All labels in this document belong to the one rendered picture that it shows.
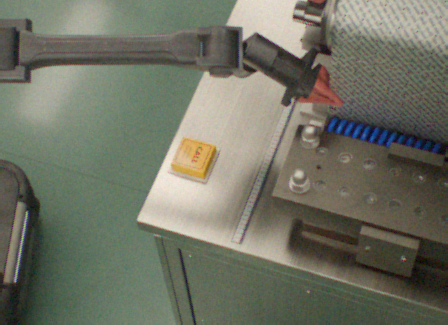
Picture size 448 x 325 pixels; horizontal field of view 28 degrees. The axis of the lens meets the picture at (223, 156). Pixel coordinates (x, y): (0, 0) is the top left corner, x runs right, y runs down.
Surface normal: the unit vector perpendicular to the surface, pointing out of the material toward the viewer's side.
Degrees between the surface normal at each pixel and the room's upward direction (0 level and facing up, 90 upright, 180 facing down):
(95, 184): 0
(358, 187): 0
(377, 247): 90
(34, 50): 27
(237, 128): 0
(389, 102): 90
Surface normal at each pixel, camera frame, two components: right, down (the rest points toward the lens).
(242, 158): -0.05, -0.55
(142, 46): -0.07, -0.11
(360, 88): -0.33, 0.80
